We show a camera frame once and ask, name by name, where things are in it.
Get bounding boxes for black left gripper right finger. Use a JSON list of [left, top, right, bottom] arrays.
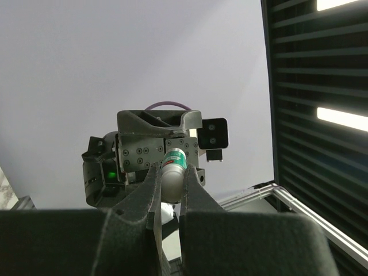
[[179, 166, 339, 275]]

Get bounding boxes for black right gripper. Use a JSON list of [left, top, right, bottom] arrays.
[[115, 110, 205, 185]]

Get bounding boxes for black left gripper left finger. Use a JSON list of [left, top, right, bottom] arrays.
[[1, 164, 162, 275]]

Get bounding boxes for green white glue stick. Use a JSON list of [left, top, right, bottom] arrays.
[[161, 148, 187, 204]]

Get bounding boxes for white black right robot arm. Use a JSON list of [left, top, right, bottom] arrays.
[[82, 110, 202, 208]]

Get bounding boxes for dark slatted window blind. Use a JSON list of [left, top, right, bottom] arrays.
[[260, 0, 368, 276]]

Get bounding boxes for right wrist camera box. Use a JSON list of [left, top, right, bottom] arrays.
[[197, 118, 229, 162]]

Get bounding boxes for aluminium frame rail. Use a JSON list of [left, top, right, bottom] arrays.
[[219, 181, 367, 270]]

